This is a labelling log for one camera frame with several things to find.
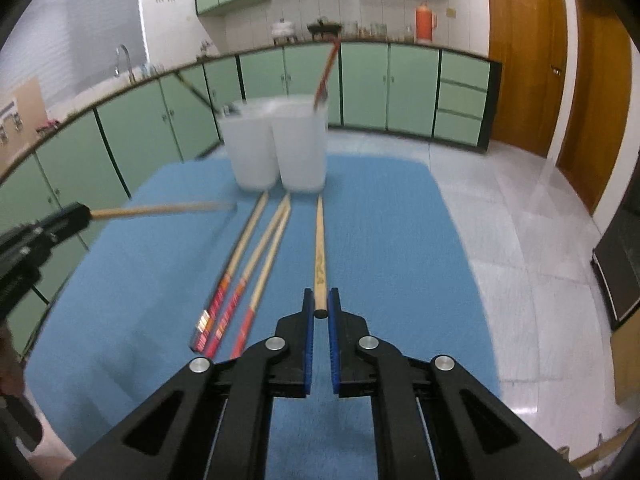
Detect orange thermos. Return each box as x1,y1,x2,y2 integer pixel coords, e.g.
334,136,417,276
414,2,437,44

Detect plain wooden chopstick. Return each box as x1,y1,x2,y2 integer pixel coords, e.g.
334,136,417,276
314,195,328,318

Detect light wooden chopstick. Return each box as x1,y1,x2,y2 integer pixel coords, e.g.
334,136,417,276
91,202,236,220

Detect wooden door left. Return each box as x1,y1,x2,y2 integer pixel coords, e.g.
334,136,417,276
489,0,567,156

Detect person left hand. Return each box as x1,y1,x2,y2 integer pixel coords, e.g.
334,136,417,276
0,323,25,398

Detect cardboard box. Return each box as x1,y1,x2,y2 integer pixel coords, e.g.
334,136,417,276
0,77,48,174

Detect black chopstick in holder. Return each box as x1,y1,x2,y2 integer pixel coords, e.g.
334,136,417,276
177,71,224,116

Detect blue table mat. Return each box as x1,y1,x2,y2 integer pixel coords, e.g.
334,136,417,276
26,156,499,479

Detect green lower kitchen cabinets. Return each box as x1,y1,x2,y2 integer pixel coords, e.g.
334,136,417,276
0,41,504,351

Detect black glass cabinet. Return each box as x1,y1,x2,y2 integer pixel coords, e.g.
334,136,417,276
591,162,640,330

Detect white cooking pot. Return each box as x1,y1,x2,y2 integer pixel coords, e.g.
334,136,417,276
270,18,297,46

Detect wooden door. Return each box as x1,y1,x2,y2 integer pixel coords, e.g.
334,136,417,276
489,0,567,156
556,0,632,214

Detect chrome sink faucet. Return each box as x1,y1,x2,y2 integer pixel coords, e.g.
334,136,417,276
114,44,136,84

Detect red striped wooden chopstick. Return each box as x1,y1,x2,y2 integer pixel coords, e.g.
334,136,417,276
230,195,291,359

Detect red patterned chopstick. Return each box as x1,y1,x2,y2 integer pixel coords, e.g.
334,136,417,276
190,191,269,353
203,194,291,360

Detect black wok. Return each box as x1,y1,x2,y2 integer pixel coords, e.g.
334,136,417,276
307,18,343,41

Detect wooden door right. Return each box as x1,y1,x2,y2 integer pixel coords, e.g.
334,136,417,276
556,0,632,214

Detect white double utensil holder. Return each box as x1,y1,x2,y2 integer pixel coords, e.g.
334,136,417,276
217,94,329,194

